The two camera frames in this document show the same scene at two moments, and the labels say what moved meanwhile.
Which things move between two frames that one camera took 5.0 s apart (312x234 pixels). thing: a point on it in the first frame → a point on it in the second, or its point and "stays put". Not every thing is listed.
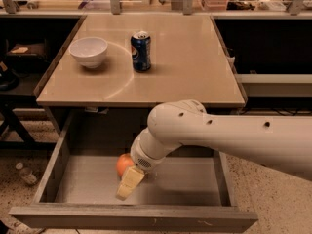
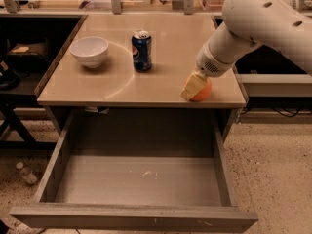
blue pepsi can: (140, 51) stays put
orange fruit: (123, 162) → (204, 94)
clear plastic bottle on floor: (26, 174) stays put
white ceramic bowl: (89, 51) stays put
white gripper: (143, 160) → (209, 62)
